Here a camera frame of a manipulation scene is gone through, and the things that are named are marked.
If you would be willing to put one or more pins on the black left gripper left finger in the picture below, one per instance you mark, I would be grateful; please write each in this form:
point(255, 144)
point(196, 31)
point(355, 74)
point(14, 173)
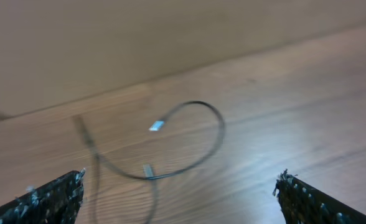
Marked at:
point(56, 202)

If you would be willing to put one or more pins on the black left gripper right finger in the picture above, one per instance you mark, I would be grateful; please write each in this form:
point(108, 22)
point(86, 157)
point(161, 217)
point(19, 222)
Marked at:
point(301, 203)

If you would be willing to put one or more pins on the brown cardboard back panel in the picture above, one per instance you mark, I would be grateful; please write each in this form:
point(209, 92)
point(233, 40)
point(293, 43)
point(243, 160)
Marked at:
point(53, 52)

